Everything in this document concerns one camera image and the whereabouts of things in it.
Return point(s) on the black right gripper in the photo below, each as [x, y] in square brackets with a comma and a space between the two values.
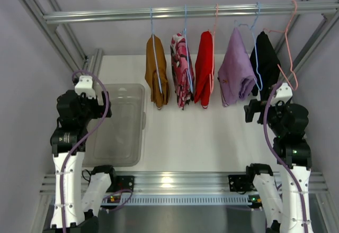
[254, 109]

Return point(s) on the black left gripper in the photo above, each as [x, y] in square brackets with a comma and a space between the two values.
[100, 106]

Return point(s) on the brown trousers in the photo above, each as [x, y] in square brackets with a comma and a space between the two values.
[156, 72]

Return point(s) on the blue hanger with brown trousers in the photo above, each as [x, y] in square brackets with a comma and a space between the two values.
[154, 49]

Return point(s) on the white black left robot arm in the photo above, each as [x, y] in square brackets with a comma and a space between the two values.
[74, 211]

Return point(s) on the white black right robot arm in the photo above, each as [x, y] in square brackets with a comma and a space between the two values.
[286, 206]

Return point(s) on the lilac trousers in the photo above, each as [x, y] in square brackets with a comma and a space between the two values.
[236, 77]

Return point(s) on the black trousers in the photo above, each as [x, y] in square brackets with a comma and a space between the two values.
[265, 64]

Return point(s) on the pink hanger with red trousers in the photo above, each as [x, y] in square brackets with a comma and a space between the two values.
[211, 76]

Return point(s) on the red trousers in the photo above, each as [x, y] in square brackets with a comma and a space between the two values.
[203, 70]

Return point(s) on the blue hanger with lilac trousers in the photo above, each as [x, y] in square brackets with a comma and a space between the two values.
[255, 45]

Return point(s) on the pink patterned trousers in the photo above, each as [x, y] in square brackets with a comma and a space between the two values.
[182, 70]

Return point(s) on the clear plastic bin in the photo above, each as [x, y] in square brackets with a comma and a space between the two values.
[118, 140]

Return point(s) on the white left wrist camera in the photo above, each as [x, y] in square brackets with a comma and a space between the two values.
[85, 86]

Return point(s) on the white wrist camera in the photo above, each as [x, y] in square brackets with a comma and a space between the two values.
[85, 86]
[283, 93]

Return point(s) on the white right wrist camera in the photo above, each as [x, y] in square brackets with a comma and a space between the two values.
[283, 93]

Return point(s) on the left aluminium frame post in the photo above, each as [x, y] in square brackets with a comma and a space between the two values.
[90, 63]

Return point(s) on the aluminium frame post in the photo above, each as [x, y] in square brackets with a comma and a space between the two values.
[90, 63]
[313, 42]

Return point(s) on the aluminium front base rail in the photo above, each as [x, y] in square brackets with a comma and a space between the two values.
[171, 183]

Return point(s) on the grey slotted cable duct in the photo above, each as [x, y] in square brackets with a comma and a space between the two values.
[177, 199]

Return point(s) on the right aluminium frame post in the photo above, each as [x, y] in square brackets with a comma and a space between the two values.
[313, 42]

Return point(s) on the aluminium hanging rail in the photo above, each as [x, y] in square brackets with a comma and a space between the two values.
[303, 7]

